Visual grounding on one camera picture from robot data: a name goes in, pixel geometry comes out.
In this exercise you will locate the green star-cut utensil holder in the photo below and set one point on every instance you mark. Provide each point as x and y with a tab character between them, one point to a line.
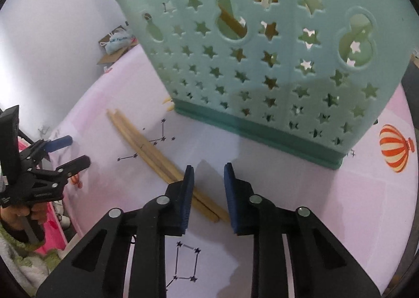
248	88

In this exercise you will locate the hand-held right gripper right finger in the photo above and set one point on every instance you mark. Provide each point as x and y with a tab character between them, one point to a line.
234	206

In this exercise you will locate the person's left hand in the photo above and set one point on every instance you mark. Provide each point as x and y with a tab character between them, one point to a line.
13	218

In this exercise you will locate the open cardboard box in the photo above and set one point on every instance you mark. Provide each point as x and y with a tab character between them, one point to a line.
108	60

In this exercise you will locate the white pouch blue print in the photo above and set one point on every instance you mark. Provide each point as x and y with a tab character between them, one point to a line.
119	42

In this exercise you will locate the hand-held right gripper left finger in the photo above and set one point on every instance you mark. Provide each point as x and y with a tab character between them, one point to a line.
185	206

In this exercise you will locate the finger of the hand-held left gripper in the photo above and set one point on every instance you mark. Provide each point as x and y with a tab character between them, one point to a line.
77	164
60	142

